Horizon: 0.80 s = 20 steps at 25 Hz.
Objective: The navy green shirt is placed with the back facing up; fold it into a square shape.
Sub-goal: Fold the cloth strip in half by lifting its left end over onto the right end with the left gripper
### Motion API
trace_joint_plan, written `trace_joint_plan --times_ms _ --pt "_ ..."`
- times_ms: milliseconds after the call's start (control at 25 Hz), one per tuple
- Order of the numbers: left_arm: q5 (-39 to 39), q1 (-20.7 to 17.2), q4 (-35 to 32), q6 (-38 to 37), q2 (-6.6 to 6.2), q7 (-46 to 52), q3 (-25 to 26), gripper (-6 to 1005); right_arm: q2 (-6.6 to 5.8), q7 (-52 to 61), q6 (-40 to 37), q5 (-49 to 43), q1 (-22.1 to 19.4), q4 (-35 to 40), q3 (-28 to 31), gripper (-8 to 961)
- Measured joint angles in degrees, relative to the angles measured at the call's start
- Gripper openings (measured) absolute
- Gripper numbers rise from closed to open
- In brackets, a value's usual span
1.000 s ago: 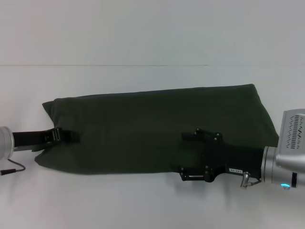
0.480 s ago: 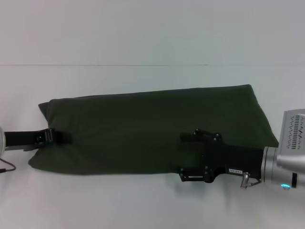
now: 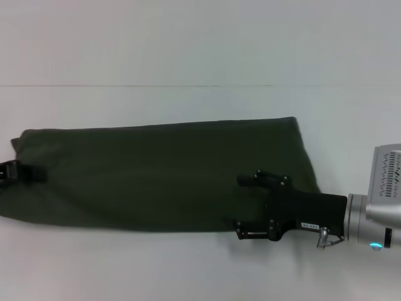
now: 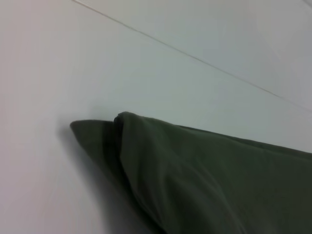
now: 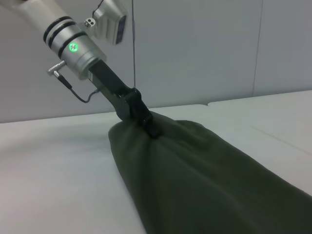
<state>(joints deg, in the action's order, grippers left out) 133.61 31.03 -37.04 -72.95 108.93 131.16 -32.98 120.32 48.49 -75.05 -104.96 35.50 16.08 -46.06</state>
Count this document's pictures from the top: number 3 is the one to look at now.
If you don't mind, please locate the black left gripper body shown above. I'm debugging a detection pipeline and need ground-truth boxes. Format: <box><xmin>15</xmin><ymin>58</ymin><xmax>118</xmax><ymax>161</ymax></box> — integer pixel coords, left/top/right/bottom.
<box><xmin>0</xmin><ymin>159</ymin><xmax>21</xmax><ymax>189</ymax></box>

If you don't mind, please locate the dark green t-shirt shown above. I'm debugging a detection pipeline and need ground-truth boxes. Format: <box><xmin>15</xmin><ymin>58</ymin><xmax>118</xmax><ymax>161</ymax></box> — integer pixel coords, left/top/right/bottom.
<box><xmin>0</xmin><ymin>116</ymin><xmax>323</xmax><ymax>235</ymax></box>

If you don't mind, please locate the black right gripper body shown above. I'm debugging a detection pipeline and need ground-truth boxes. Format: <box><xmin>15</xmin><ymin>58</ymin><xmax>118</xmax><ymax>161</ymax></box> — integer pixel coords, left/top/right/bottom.
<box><xmin>265</xmin><ymin>186</ymin><xmax>349</xmax><ymax>243</ymax></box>

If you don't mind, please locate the silver right wrist cable connector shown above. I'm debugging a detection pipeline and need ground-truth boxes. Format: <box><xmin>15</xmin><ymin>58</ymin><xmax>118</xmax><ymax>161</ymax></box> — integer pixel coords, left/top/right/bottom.
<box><xmin>316</xmin><ymin>227</ymin><xmax>345</xmax><ymax>249</ymax></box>

